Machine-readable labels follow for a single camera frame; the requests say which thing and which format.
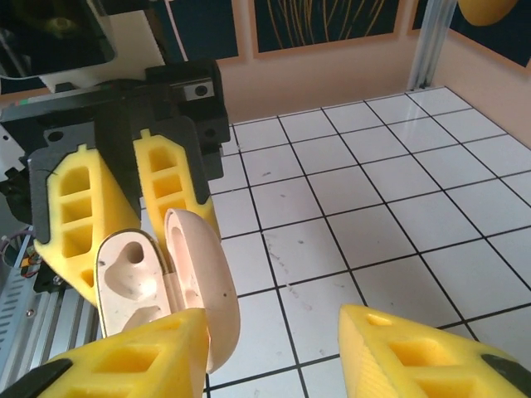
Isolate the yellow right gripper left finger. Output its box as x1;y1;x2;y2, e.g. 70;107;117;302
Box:
0;308;211;398

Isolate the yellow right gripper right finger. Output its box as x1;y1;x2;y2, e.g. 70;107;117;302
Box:
338;303;531;398

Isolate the earbud charging case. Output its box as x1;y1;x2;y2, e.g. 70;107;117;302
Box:
94;208;242;374

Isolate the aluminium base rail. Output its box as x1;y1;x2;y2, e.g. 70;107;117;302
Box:
24;285;105;368

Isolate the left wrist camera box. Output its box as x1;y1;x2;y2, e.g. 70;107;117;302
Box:
0;0;186;95

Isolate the aluminium frame post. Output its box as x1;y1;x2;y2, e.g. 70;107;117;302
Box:
408;0;451;91

